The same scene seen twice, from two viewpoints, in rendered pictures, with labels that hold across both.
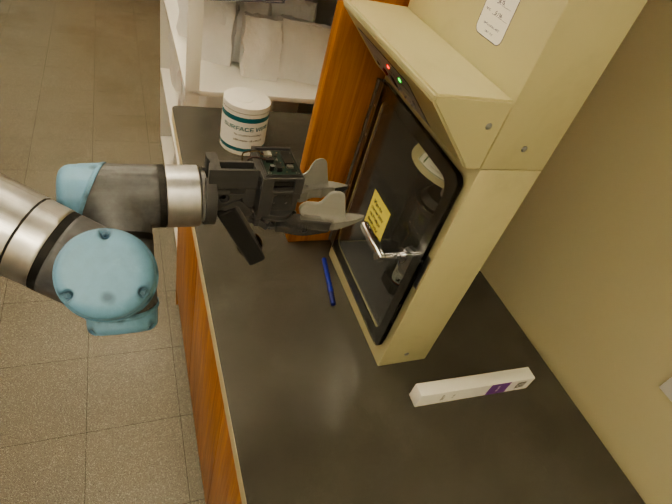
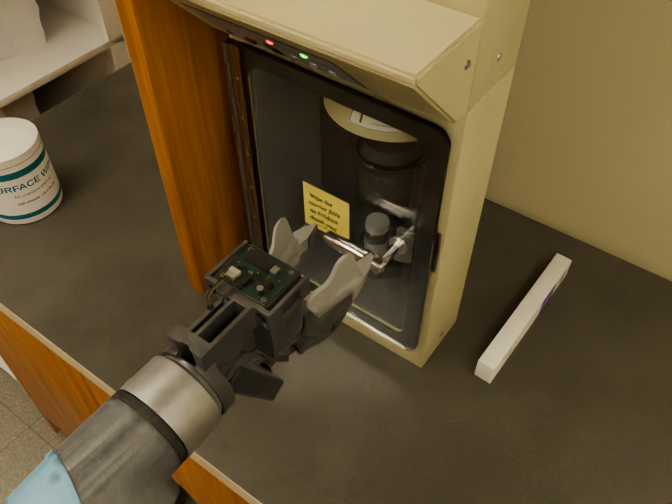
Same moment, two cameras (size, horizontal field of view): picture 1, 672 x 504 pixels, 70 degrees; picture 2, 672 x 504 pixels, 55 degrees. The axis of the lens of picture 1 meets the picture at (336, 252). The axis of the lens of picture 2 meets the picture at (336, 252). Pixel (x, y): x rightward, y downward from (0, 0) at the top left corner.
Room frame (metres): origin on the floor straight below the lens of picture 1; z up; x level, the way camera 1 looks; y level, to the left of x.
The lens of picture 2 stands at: (0.16, 0.18, 1.79)
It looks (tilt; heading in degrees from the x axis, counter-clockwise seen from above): 48 degrees down; 337
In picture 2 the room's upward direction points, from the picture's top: straight up
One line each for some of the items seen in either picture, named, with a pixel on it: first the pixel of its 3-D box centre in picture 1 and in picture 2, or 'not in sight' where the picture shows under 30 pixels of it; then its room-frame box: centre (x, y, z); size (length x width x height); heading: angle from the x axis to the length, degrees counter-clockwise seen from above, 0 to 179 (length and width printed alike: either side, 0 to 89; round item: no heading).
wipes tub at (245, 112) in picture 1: (244, 121); (13, 171); (1.22, 0.37, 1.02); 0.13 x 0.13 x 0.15
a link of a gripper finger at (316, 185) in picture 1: (318, 176); (284, 241); (0.57, 0.06, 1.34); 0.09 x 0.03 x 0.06; 136
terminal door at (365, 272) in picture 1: (380, 218); (331, 212); (0.73, -0.06, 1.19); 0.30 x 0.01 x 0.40; 30
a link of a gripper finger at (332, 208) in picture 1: (334, 208); (343, 274); (0.51, 0.02, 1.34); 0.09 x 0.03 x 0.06; 106
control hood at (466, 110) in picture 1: (407, 76); (301, 41); (0.71, -0.02, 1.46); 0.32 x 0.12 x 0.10; 31
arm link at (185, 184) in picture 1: (184, 194); (171, 400); (0.45, 0.20, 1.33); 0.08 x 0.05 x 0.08; 31
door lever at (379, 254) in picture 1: (381, 241); (363, 244); (0.65, -0.07, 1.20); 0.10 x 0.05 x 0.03; 30
